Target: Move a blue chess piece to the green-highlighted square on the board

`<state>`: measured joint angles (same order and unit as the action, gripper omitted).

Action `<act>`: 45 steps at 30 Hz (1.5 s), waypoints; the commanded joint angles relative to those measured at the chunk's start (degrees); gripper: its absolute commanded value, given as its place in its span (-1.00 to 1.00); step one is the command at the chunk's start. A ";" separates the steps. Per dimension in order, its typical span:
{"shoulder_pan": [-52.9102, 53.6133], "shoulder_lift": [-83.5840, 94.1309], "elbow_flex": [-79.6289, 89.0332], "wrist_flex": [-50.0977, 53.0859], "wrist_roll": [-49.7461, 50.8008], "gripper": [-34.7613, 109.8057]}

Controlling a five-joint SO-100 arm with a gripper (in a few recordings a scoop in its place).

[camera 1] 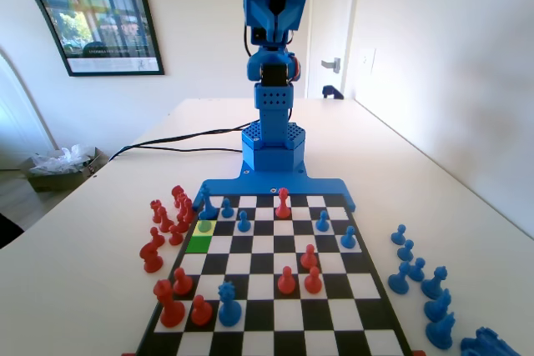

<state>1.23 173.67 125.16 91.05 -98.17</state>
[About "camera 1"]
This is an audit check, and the red chess queen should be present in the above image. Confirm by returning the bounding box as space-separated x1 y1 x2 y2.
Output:
275 187 291 219

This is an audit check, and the chessboard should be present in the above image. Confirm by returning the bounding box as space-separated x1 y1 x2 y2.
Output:
133 193 414 356

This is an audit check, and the blue queen piece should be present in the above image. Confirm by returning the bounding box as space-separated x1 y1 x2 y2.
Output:
217 280 243 328

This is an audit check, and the blue chess piece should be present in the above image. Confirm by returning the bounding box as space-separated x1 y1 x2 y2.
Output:
424 288 452 323
425 312 456 349
420 266 448 301

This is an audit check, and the large red piece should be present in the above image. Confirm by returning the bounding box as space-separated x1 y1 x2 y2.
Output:
153 279 186 328

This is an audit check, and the white door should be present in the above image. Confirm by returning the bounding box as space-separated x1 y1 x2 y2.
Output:
306 0 355 101

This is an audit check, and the blue table clamp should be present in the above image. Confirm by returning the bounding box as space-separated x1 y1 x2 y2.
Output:
321 84 345 101

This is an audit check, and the black framed poster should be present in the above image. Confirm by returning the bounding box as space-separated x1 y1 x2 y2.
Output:
0 0 166 78

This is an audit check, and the blue board mounting plate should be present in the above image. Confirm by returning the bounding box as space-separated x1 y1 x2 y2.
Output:
194 163 359 212

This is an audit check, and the clear plastic bag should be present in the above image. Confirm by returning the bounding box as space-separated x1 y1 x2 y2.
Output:
29 143 95 176

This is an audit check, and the cardboard box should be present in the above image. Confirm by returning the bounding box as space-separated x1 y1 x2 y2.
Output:
23 146 110 193

